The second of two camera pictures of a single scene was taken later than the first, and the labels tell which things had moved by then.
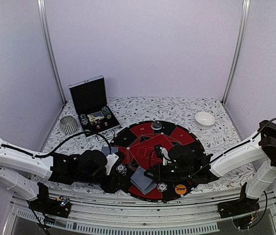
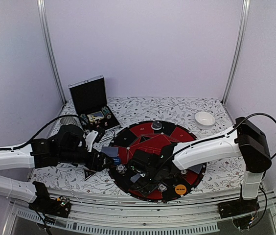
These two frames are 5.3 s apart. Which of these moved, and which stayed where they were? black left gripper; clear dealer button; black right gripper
Moved: black right gripper; black left gripper
Stayed: clear dealer button
